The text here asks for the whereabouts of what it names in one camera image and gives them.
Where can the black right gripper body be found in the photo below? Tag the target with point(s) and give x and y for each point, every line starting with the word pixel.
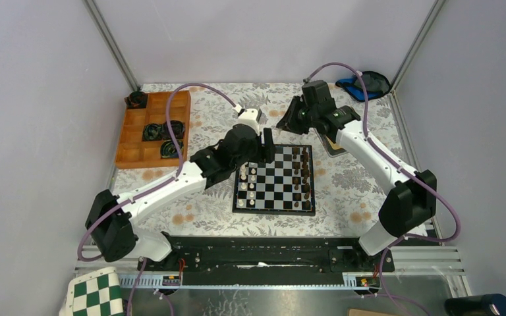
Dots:
pixel 309 114

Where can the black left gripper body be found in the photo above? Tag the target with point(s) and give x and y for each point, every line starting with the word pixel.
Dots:
pixel 255 155

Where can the gold metal tin box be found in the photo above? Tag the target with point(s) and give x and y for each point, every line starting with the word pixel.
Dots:
pixel 332 149

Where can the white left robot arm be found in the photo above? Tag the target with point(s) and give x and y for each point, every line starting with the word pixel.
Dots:
pixel 112 230

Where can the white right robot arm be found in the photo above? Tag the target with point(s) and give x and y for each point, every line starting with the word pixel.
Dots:
pixel 408 204

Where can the black white chess board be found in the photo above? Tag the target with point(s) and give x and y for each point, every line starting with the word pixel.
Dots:
pixel 273 186

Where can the dark chess pieces row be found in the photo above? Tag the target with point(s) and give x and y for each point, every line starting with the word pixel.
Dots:
pixel 301 178

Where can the green white rolled chess mat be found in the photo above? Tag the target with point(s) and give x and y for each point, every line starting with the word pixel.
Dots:
pixel 97 293

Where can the blue black cloth bundle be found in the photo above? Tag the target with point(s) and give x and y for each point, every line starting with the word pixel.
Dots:
pixel 377 86

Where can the dark rolled cloth in tray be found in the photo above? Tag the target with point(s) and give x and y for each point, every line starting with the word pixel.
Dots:
pixel 157 132

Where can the floral white table mat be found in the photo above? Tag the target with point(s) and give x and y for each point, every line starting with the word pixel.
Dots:
pixel 346 194

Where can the orange wooden divided tray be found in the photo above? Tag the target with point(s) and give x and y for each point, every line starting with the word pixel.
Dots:
pixel 132 152

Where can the dark rolled cloth corner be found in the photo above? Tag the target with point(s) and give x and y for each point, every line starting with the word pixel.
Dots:
pixel 136 100

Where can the dark cylinder bottle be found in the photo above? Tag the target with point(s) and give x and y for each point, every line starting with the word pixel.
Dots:
pixel 482 305

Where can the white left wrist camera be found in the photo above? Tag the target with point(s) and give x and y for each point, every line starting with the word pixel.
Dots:
pixel 250 117

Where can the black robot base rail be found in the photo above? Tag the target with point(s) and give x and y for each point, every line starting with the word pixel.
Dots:
pixel 267 261

